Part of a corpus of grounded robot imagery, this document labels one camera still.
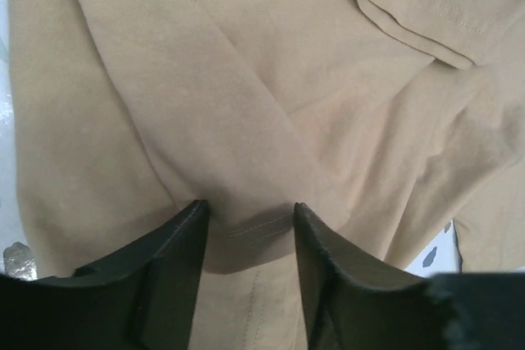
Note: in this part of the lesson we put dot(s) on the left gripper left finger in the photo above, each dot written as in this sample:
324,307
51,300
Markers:
142,296

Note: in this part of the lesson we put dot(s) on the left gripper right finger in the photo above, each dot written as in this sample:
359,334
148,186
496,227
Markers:
351,300

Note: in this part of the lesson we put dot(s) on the beige t shirt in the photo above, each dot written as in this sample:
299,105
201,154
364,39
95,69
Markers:
389,118

